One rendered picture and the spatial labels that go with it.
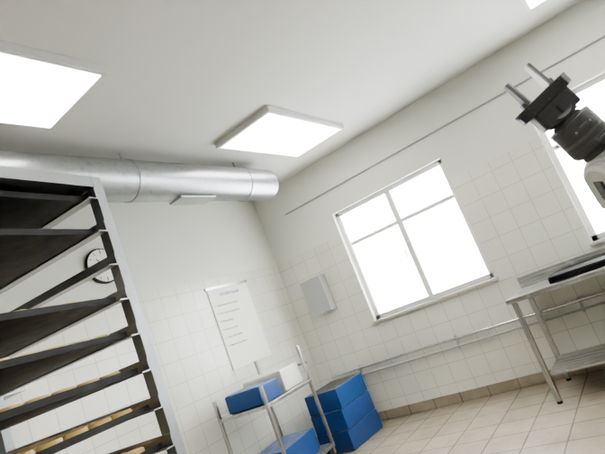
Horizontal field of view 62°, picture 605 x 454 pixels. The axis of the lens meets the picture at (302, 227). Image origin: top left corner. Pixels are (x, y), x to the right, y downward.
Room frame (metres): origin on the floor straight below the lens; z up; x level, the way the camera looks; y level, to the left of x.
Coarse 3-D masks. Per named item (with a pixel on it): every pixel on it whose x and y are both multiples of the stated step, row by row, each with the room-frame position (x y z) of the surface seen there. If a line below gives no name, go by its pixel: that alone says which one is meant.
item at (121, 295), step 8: (112, 296) 1.23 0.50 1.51; (120, 296) 1.22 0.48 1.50; (128, 296) 1.21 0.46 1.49; (112, 304) 1.21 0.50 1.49; (96, 312) 1.22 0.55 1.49; (80, 320) 1.25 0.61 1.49; (64, 328) 1.27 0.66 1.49; (48, 336) 1.30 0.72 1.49; (32, 344) 1.33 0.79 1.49; (16, 352) 1.36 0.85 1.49
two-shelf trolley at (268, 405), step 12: (300, 384) 4.85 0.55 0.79; (264, 396) 4.28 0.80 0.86; (216, 408) 4.51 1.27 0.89; (252, 408) 4.40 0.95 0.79; (264, 408) 4.29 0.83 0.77; (228, 420) 4.47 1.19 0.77; (276, 420) 5.20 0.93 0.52; (324, 420) 4.98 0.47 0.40; (276, 432) 4.28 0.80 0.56; (228, 444) 4.50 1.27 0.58; (324, 444) 5.03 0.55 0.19
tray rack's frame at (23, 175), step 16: (0, 176) 0.99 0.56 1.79; (16, 176) 1.02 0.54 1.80; (32, 176) 1.06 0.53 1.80; (48, 176) 1.09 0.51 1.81; (64, 176) 1.14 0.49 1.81; (80, 176) 1.18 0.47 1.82; (32, 192) 1.17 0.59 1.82; (48, 192) 1.20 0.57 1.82; (64, 192) 1.24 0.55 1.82; (80, 192) 1.23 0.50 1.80; (0, 400) 1.48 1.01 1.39; (0, 432) 1.46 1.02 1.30; (0, 448) 1.46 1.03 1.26
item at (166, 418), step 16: (96, 192) 1.21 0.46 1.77; (96, 208) 1.22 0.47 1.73; (112, 224) 1.23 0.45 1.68; (112, 240) 1.21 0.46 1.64; (112, 272) 1.22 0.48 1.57; (128, 272) 1.23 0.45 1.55; (128, 288) 1.22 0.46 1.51; (128, 304) 1.21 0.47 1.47; (128, 320) 1.22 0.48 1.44; (144, 320) 1.24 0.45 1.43; (144, 336) 1.22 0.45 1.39; (144, 352) 1.21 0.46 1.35; (160, 384) 1.22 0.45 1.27; (160, 400) 1.21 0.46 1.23; (160, 416) 1.22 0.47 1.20; (176, 432) 1.23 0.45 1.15; (176, 448) 1.21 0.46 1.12
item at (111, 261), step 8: (112, 256) 1.21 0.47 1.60; (96, 264) 1.23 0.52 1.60; (104, 264) 1.22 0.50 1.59; (112, 264) 1.19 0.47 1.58; (80, 272) 1.26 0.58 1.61; (88, 272) 1.25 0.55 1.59; (96, 272) 1.21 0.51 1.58; (72, 280) 1.27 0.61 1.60; (80, 280) 1.23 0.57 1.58; (56, 288) 1.30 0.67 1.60; (64, 288) 1.25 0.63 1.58; (72, 288) 1.27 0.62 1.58; (40, 296) 1.33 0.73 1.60; (48, 296) 1.32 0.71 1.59; (56, 296) 1.29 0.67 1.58; (24, 304) 1.36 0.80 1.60; (32, 304) 1.34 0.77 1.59; (40, 304) 1.31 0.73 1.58
